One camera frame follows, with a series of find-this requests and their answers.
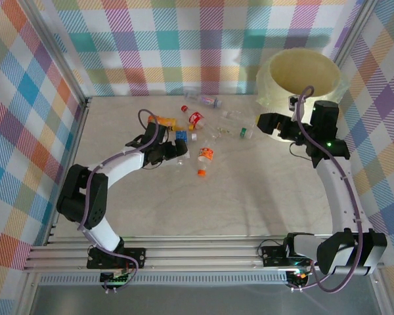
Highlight clear bottle blue label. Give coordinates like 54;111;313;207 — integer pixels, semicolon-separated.
174;130;198;142

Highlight orange label bottle orange cap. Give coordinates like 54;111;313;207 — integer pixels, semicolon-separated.
196;139;215;177

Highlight orange yellow juice bottle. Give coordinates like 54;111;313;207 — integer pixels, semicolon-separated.
146;114;185;131

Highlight pale yellow lined bin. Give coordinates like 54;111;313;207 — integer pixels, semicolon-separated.
254;48;349;144

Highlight clear bottle green cap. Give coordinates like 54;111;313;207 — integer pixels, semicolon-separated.
212;124;255;140

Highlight red cola bottle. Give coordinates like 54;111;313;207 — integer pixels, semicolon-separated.
180;104;206;130

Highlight clear bottle purple label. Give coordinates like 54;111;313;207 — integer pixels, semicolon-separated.
183;88;223;109

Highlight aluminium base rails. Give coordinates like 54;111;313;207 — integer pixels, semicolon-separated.
22;234;380;274

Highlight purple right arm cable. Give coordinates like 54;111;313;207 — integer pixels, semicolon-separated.
290;85;364;293

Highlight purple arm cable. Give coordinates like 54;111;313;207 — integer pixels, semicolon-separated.
290;85;364;293
79;109;167;293

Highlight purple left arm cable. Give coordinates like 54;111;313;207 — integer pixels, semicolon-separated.
79;109;167;293

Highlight aluminium side rail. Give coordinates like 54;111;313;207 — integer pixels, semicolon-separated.
42;98;93;247

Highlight aluminium frame post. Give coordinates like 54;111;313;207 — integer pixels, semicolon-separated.
25;0;93;108
331;0;382;72

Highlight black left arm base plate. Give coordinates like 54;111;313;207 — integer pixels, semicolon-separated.
86;247;148;270

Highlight slotted grey cable duct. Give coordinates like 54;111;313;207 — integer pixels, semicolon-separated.
39;274;290;285

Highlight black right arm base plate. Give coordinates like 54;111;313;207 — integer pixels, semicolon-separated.
261;244;290;268

